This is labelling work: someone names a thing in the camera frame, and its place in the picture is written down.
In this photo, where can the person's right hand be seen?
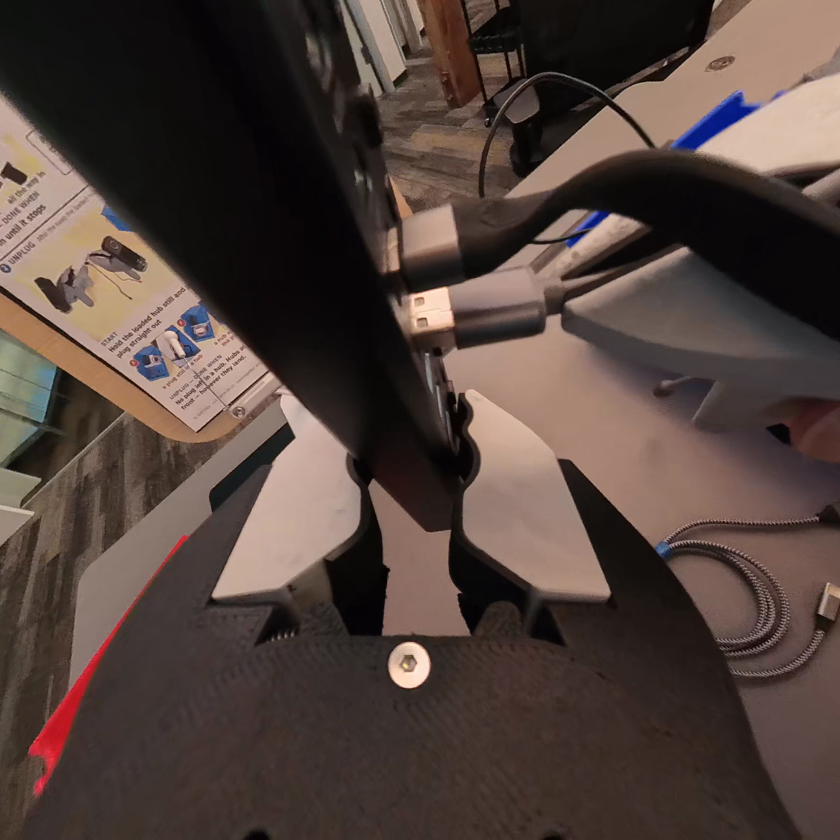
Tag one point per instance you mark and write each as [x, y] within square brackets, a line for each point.
[820, 433]

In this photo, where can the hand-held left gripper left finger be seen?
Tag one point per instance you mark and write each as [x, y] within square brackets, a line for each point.
[289, 531]

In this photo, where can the printed instruction sheet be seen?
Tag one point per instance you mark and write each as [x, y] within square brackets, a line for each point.
[131, 295]

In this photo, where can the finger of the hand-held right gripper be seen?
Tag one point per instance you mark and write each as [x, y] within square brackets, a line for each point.
[722, 321]
[807, 131]

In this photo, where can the wooden backing board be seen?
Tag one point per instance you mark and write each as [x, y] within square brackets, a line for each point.
[98, 374]

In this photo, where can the blue plastic bin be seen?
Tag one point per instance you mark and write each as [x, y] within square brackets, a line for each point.
[715, 121]

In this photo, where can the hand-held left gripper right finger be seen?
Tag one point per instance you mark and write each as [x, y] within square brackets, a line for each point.
[531, 518]

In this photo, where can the black usb hub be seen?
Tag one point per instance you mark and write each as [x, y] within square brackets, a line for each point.
[229, 197]

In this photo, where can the red plastic bin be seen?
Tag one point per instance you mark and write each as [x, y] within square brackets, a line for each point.
[59, 722]

